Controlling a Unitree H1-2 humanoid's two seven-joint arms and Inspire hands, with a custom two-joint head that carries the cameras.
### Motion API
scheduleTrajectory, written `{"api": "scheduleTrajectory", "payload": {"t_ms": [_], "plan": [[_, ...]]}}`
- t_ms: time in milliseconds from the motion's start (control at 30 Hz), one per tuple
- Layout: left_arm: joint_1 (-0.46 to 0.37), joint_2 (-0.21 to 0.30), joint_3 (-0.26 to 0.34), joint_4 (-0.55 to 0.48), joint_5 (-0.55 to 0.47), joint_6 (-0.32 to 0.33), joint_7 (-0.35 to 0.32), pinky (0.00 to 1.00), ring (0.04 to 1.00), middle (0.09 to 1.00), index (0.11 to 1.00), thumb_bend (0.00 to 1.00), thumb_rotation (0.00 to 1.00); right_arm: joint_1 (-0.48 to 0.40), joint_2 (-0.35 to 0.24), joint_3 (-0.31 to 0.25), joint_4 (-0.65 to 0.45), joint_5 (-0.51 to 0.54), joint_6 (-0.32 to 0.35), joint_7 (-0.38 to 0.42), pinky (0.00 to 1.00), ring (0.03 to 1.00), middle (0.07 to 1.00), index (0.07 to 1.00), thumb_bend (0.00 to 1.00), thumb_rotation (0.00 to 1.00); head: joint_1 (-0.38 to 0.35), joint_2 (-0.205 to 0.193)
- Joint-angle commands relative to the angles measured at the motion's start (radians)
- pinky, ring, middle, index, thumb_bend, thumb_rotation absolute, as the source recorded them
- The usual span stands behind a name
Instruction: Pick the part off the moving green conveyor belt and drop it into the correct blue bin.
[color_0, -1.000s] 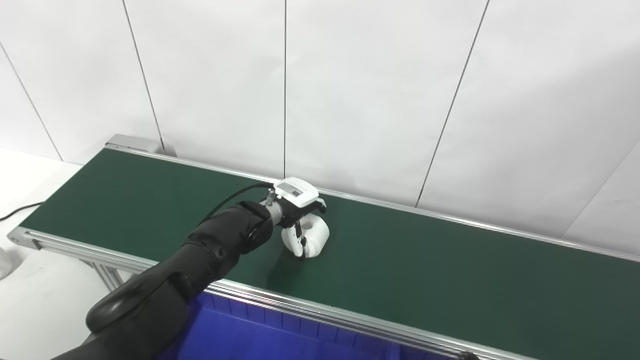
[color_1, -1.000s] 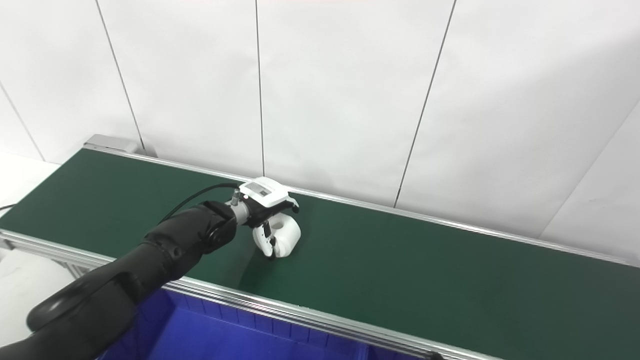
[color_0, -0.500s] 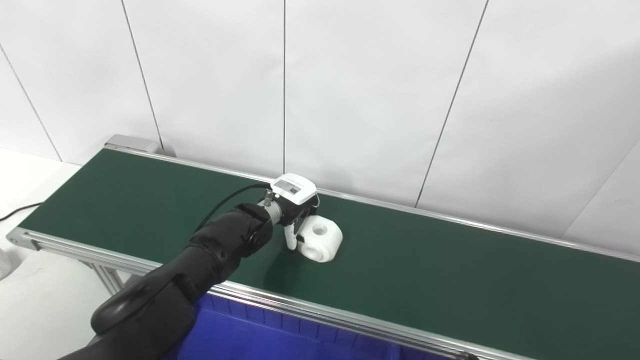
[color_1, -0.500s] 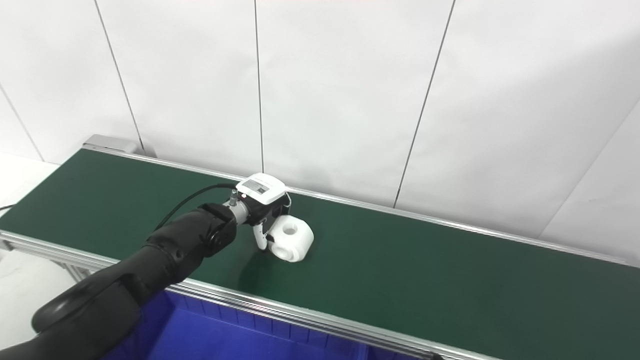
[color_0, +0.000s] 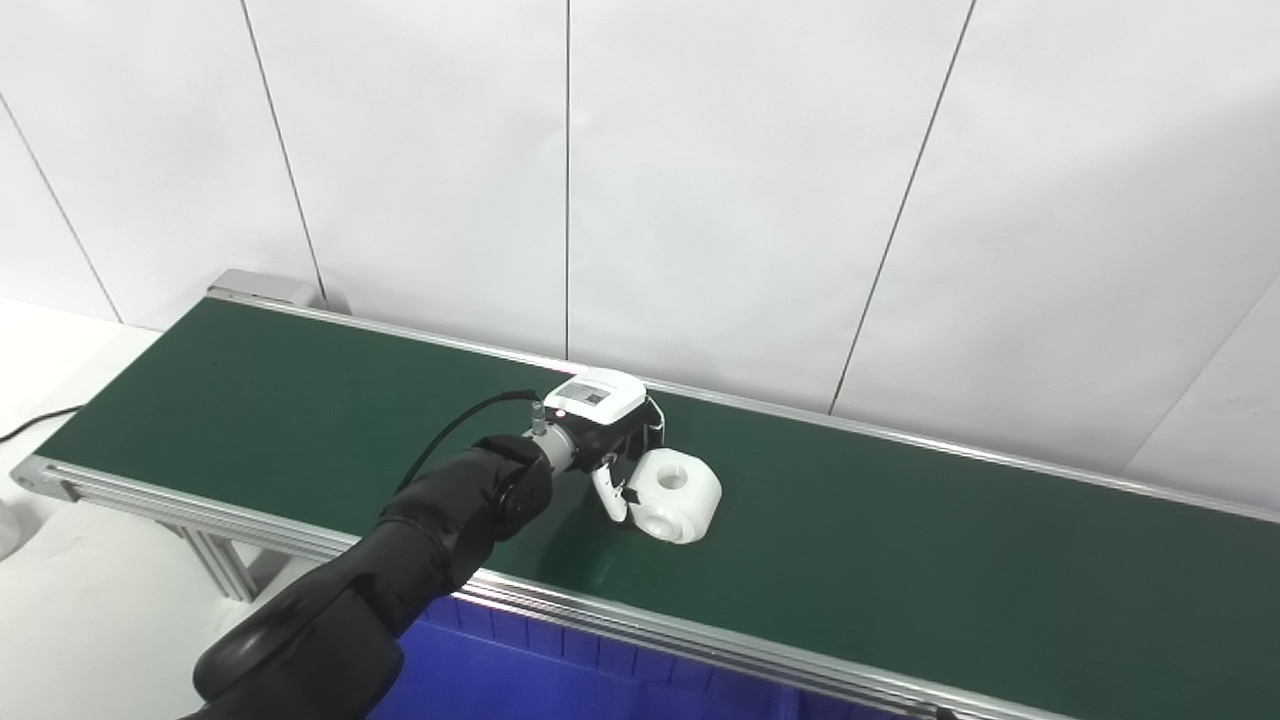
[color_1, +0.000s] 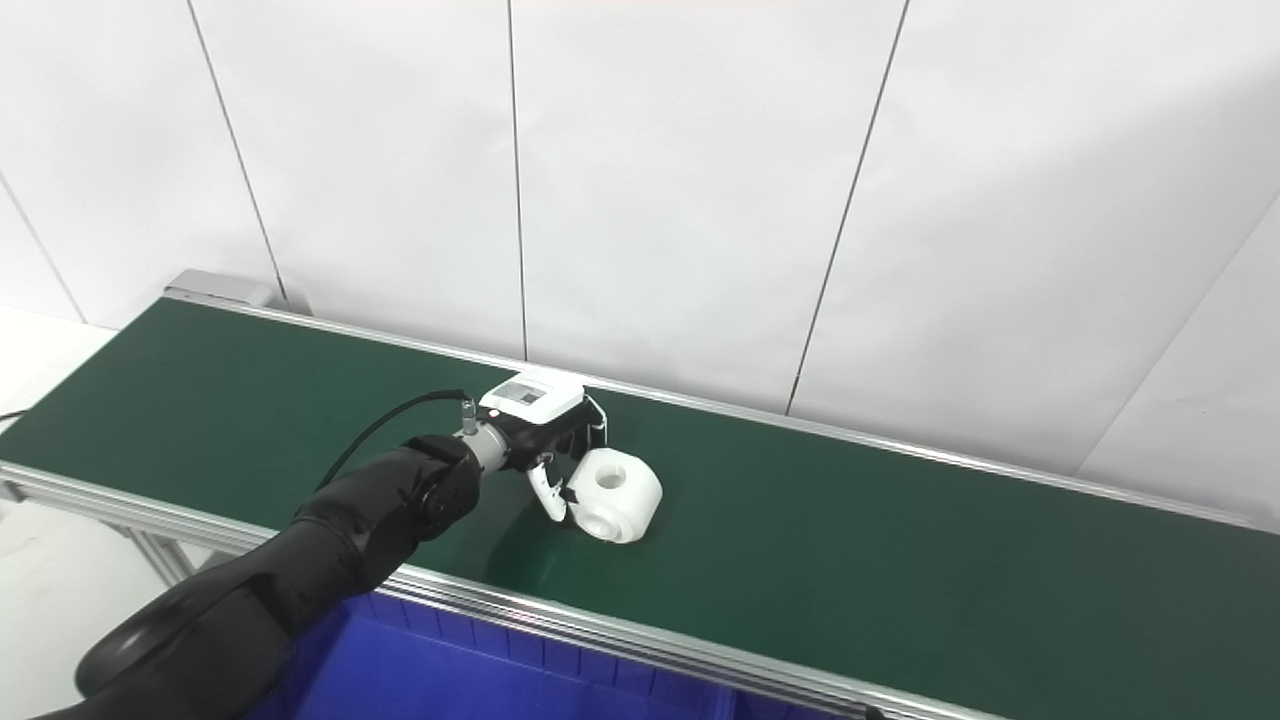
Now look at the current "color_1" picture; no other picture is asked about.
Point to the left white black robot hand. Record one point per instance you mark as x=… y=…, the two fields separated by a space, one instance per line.
x=530 y=400

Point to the white cylindrical plastic part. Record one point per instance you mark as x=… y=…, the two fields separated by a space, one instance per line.
x=625 y=500

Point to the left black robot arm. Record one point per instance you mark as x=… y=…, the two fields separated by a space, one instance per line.
x=300 y=570

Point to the green conveyor belt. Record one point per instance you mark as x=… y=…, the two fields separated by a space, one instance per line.
x=900 y=560
x=600 y=625

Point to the blue plastic bin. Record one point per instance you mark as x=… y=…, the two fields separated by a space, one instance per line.
x=450 y=670

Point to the grey conveyor end box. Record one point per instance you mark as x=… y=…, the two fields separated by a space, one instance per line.
x=220 y=288

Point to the aluminium conveyor support leg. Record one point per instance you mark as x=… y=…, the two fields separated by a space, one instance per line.
x=160 y=555

